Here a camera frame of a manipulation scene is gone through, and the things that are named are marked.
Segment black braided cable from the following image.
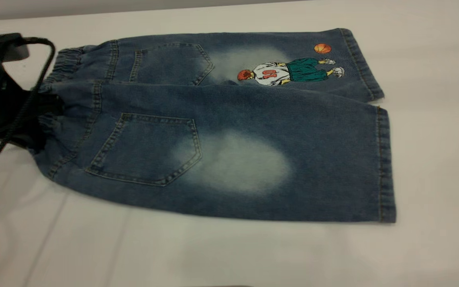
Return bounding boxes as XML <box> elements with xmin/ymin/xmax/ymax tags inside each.
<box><xmin>0</xmin><ymin>37</ymin><xmax>57</xmax><ymax>191</ymax></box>

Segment blue denim shorts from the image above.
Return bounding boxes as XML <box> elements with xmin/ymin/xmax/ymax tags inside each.
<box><xmin>30</xmin><ymin>28</ymin><xmax>397</xmax><ymax>224</ymax></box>

